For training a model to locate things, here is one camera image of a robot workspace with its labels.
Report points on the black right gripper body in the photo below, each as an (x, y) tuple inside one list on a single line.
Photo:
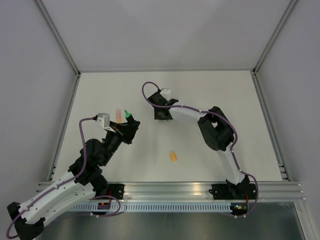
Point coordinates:
[(157, 116)]

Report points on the aluminium frame post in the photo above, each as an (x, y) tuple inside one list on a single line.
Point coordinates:
[(275, 34), (57, 36)]

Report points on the dark green highlighter pen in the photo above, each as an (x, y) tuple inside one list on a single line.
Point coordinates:
[(128, 115)]

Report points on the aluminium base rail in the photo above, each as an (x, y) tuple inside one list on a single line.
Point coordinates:
[(268, 191)]

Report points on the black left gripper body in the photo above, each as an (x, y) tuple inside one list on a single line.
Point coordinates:
[(126, 137)]

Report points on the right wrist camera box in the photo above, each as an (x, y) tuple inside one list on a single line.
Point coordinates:
[(166, 93)]

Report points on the white slotted cable duct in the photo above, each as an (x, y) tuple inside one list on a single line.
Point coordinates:
[(153, 207)]

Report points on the orange pen cap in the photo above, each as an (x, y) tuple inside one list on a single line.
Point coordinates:
[(173, 156)]

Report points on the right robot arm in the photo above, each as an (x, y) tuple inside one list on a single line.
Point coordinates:
[(219, 135)]

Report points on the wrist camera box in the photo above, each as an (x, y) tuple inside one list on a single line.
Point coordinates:
[(166, 93), (102, 120)]

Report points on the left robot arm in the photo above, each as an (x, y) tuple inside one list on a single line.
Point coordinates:
[(82, 181)]

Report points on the orange highlighter pen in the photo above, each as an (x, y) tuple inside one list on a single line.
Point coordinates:
[(118, 116)]

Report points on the left aluminium frame post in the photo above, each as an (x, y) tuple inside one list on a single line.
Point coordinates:
[(57, 36)]

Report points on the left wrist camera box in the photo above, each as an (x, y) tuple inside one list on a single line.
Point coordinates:
[(102, 120)]

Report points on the right aluminium frame post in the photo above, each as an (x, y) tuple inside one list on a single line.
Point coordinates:
[(275, 34)]

